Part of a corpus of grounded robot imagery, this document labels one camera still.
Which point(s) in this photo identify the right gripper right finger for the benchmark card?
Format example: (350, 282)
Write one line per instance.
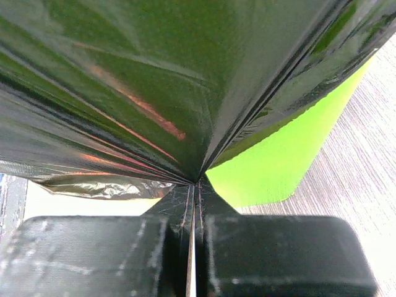
(275, 255)

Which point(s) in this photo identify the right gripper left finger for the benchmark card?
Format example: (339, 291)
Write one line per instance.
(145, 255)

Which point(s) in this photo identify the green plastic trash bin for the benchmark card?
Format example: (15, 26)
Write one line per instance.
(271, 170)

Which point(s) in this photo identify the black trash bag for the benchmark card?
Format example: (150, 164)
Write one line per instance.
(123, 99)

